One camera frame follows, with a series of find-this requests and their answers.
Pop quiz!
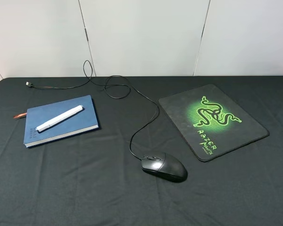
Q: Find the black computer mouse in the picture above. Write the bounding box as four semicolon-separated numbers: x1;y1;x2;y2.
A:
141;152;188;183

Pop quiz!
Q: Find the white pen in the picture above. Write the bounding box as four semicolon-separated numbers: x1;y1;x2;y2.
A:
36;105;84;133

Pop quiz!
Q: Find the black mouse cable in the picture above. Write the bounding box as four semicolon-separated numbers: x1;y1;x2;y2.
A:
25;60;160;161

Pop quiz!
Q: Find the blue hardcover notebook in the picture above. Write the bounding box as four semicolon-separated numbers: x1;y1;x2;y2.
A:
13;95;99;148

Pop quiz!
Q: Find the black green Razer mouse pad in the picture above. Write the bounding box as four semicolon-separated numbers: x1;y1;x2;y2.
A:
158;84;269;162

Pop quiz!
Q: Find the black tablecloth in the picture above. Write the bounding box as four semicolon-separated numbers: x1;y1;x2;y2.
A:
0;76;283;226

